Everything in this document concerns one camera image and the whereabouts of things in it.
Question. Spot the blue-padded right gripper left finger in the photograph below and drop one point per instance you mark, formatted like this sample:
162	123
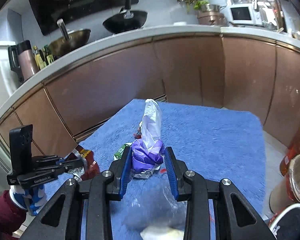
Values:
121	170

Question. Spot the orange oil bottle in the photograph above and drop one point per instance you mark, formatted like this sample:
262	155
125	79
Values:
293	151

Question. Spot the pink black kettle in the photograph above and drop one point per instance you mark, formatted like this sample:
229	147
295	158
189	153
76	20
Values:
22	61

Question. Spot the clear plastic bag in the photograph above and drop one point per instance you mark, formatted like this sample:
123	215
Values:
156	214

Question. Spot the blue white gloved left hand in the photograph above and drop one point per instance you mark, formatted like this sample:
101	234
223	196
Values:
31	200

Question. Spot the red snack wrapper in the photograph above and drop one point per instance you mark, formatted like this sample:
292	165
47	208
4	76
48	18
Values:
138	133

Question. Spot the brown kitchen cabinets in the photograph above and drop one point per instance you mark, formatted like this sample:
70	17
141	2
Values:
238	72

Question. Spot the steel wok with handle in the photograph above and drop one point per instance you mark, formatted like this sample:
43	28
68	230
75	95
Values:
69	41

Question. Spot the green white crushed carton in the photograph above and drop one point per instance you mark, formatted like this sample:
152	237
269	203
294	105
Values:
119	153

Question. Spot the red chips bag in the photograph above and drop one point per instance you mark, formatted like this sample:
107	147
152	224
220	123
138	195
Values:
90	167

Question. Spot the white microwave oven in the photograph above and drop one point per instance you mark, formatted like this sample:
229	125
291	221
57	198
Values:
245	14

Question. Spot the beige lined trash bin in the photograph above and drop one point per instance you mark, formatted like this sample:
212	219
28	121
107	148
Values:
287	191

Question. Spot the copper pot with plant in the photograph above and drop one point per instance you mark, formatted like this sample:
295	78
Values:
210	14

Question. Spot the white rimmed black trash bin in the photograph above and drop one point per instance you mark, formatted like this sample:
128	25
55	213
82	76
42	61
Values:
284	225

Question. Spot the blue fluffy towel mat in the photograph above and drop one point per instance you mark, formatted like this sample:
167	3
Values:
216	143

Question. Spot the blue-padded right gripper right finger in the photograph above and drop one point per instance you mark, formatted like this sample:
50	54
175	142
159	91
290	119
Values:
175	171

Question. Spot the purple plastic glove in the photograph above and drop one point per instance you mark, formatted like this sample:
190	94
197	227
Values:
148	151

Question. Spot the black wok pan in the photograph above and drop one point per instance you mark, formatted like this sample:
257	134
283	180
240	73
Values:
126	20

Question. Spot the condiment bottles on counter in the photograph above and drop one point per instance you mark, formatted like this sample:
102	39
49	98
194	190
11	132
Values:
43	57

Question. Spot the dark red sleeve forearm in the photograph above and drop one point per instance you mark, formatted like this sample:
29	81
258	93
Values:
11	216

